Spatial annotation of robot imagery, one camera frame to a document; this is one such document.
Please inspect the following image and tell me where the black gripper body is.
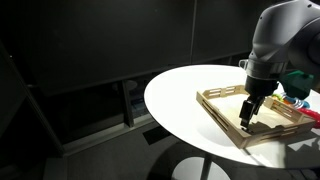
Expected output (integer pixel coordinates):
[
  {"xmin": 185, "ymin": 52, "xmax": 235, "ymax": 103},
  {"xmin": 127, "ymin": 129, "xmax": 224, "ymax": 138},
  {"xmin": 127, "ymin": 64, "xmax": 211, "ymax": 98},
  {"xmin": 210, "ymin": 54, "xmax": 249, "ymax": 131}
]
[{"xmin": 244, "ymin": 75, "xmax": 280, "ymax": 101}]

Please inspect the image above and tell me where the black and white ring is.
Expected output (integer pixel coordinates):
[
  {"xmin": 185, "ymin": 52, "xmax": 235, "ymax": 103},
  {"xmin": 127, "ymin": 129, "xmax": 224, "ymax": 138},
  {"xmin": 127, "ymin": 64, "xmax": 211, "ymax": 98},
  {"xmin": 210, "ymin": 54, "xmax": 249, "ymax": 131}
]
[{"xmin": 240, "ymin": 125, "xmax": 254, "ymax": 135}]

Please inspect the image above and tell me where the slatted wooden tray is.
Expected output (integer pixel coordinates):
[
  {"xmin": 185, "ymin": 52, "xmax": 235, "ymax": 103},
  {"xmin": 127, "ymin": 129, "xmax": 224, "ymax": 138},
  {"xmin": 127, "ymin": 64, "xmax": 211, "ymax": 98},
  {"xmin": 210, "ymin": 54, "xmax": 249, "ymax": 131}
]
[{"xmin": 195, "ymin": 84, "xmax": 317, "ymax": 150}]

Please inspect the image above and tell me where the light green knobbed ring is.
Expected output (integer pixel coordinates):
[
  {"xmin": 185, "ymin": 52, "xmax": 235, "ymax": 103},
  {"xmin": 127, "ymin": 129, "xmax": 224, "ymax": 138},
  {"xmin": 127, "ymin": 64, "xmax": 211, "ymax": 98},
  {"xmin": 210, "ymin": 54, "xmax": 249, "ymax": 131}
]
[{"xmin": 271, "ymin": 92, "xmax": 287, "ymax": 101}]

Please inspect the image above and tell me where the blue ring with dark dots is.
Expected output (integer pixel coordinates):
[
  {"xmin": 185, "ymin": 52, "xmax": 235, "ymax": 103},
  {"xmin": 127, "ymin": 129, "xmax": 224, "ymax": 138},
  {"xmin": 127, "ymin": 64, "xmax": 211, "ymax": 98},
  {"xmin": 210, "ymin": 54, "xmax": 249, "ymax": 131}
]
[{"xmin": 283, "ymin": 96, "xmax": 311, "ymax": 109}]

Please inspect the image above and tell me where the green wrist camera box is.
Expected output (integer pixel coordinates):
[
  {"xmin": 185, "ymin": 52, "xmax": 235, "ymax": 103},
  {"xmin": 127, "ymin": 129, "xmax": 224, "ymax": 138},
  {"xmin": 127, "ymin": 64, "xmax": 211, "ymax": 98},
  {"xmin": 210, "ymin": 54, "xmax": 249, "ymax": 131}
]
[{"xmin": 279, "ymin": 70, "xmax": 315, "ymax": 100}]

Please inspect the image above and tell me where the red ribbed ring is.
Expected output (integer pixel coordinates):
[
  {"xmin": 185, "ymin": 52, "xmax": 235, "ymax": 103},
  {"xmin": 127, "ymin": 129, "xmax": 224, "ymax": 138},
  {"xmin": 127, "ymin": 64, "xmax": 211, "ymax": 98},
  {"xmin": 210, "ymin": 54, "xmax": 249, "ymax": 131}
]
[{"xmin": 296, "ymin": 107, "xmax": 320, "ymax": 129}]

